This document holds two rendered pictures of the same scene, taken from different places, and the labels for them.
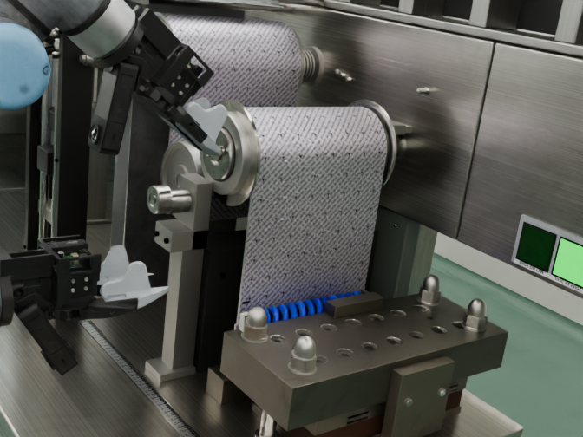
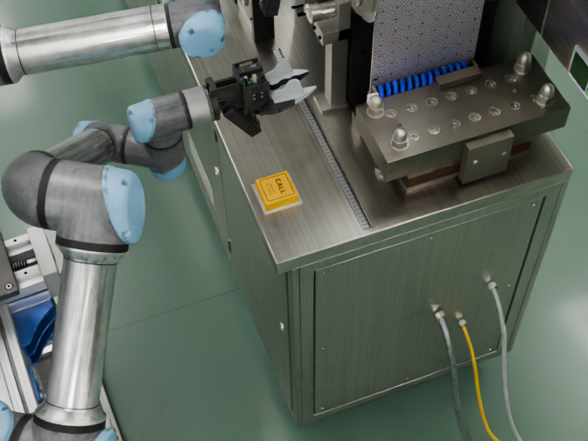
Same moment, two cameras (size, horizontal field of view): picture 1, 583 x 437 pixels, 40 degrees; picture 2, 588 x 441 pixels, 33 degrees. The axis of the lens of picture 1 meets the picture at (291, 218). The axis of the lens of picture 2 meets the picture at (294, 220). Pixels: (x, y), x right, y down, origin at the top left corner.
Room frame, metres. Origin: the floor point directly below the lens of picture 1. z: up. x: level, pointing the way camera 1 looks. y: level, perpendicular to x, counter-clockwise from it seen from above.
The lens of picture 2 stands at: (-0.34, -0.24, 2.51)
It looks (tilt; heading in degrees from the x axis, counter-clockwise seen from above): 54 degrees down; 19
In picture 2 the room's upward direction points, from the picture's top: 2 degrees counter-clockwise
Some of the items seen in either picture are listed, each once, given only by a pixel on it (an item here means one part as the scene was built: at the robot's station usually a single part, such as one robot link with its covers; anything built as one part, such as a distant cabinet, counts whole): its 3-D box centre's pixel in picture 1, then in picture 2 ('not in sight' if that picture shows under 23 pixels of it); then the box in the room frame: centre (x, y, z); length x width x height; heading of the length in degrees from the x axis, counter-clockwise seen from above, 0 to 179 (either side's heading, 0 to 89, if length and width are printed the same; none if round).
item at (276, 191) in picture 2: not in sight; (276, 191); (0.80, 0.19, 0.91); 0.07 x 0.07 x 0.02; 38
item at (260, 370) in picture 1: (370, 350); (461, 115); (1.03, -0.14, 1.00); 0.40 x 0.16 x 0.06; 128
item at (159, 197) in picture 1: (159, 198); (313, 12); (1.05, 0.19, 1.18); 0.04 x 0.02 x 0.04; 38
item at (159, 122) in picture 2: not in sight; (158, 118); (0.76, 0.40, 1.11); 0.11 x 0.08 x 0.09; 128
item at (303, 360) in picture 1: (304, 352); (400, 136); (0.90, -0.04, 1.05); 0.04 x 0.04 x 0.04
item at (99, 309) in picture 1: (100, 303); (271, 102); (0.88, 0.22, 1.09); 0.09 x 0.05 x 0.02; 119
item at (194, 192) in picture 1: (176, 278); (330, 53); (1.08, 0.16, 1.05); 0.06 x 0.05 x 0.31; 128
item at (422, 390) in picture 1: (418, 401); (486, 157); (0.97, -0.20, 0.96); 0.10 x 0.03 x 0.11; 128
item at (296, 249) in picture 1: (311, 254); (425, 44); (1.10, -0.04, 1.11); 0.23 x 0.01 x 0.18; 128
